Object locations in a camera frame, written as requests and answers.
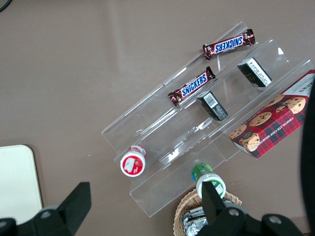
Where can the silver foil wrapped pack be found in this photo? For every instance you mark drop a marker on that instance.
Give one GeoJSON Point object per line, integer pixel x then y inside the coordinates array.
{"type": "Point", "coordinates": [194, 222]}

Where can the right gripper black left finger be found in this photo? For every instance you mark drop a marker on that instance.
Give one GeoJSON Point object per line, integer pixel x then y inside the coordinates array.
{"type": "Point", "coordinates": [61, 216]}

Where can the cream plastic tray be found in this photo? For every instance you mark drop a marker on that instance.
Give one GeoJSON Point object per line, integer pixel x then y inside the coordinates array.
{"type": "Point", "coordinates": [17, 182]}

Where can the wicker basket with foil packs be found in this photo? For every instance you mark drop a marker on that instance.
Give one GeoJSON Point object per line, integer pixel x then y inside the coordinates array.
{"type": "Point", "coordinates": [183, 204]}

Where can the Snickers chocolate bar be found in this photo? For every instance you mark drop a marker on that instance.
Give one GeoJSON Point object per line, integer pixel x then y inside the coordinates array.
{"type": "Point", "coordinates": [229, 44]}
{"type": "Point", "coordinates": [194, 86]}

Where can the red strawberry yogurt cup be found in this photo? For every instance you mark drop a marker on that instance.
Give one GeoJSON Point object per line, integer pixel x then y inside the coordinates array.
{"type": "Point", "coordinates": [133, 164]}

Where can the green yogurt cup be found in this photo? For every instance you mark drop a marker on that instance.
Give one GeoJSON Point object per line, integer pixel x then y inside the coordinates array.
{"type": "Point", "coordinates": [200, 172]}

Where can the small black carton box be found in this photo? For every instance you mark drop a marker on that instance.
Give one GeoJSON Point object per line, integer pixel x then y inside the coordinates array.
{"type": "Point", "coordinates": [211, 105]}
{"type": "Point", "coordinates": [253, 73]}

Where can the clear acrylic stepped stand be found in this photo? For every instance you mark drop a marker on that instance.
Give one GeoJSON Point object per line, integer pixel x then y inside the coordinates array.
{"type": "Point", "coordinates": [157, 118]}

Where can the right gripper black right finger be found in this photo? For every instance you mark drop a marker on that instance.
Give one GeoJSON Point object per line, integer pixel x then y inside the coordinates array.
{"type": "Point", "coordinates": [221, 216]}

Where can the red tartan cookie box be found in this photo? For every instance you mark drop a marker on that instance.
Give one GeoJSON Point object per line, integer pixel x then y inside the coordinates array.
{"type": "Point", "coordinates": [270, 127]}

